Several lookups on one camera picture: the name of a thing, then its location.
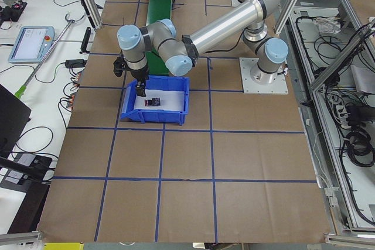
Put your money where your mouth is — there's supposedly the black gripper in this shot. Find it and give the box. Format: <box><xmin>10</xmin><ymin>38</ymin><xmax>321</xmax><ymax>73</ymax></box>
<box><xmin>130</xmin><ymin>67</ymin><xmax>149</xmax><ymax>97</ymax></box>

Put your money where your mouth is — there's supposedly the red push button switch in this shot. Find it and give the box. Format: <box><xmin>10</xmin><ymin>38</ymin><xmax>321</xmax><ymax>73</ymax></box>
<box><xmin>144</xmin><ymin>97</ymin><xmax>161</xmax><ymax>107</ymax></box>

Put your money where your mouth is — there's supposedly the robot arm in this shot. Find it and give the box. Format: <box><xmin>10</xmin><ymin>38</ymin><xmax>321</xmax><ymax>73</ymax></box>
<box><xmin>114</xmin><ymin>0</ymin><xmax>288</xmax><ymax>97</ymax></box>

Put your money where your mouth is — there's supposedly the white foam pad left bin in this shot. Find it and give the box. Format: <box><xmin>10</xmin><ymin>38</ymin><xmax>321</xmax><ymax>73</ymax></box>
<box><xmin>134</xmin><ymin>89</ymin><xmax>185</xmax><ymax>111</ymax></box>

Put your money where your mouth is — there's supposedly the black power adapter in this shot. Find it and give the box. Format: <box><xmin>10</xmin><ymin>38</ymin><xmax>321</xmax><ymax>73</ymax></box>
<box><xmin>64</xmin><ymin>59</ymin><xmax>87</xmax><ymax>69</ymax></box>

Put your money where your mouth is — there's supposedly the green conveyor belt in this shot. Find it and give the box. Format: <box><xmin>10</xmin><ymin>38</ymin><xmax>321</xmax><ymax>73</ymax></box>
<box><xmin>146</xmin><ymin>0</ymin><xmax>173</xmax><ymax>76</ymax></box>

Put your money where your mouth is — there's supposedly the teach pendant tablet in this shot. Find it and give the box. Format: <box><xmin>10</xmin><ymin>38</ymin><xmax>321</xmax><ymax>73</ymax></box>
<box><xmin>8</xmin><ymin>26</ymin><xmax>55</xmax><ymax>63</ymax></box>

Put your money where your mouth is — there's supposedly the metal grabber tool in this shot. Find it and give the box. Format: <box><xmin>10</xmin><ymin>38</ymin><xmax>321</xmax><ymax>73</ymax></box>
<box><xmin>14</xmin><ymin>12</ymin><xmax>88</xmax><ymax>100</ymax></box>

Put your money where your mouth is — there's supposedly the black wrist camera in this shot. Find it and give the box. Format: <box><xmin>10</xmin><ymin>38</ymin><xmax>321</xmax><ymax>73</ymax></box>
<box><xmin>113</xmin><ymin>56</ymin><xmax>126</xmax><ymax>77</ymax></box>

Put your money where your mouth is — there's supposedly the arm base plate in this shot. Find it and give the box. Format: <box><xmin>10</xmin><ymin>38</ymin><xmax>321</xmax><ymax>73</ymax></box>
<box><xmin>239</xmin><ymin>57</ymin><xmax>288</xmax><ymax>95</ymax></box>

